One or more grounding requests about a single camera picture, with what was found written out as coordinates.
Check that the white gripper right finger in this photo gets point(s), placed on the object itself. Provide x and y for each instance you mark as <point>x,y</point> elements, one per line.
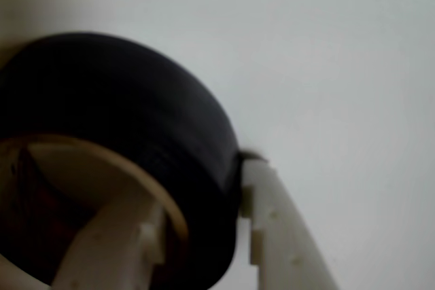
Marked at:
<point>282,235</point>

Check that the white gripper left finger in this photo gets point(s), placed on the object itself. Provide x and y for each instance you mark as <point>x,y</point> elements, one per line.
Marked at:
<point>108,246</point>

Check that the black tape roll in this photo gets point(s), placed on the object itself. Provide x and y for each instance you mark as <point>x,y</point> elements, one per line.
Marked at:
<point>119,100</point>

